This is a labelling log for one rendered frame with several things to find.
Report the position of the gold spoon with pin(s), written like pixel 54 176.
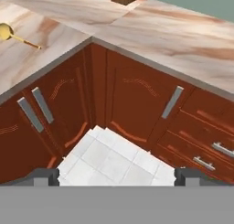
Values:
pixel 6 32

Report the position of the red-brown cupboard door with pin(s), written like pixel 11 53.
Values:
pixel 137 102
pixel 65 102
pixel 18 142

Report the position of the red-brown drawer front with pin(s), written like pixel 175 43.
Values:
pixel 210 107
pixel 195 133
pixel 182 160

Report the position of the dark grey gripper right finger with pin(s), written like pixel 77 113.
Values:
pixel 189 176

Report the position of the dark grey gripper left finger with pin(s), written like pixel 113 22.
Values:
pixel 45 176

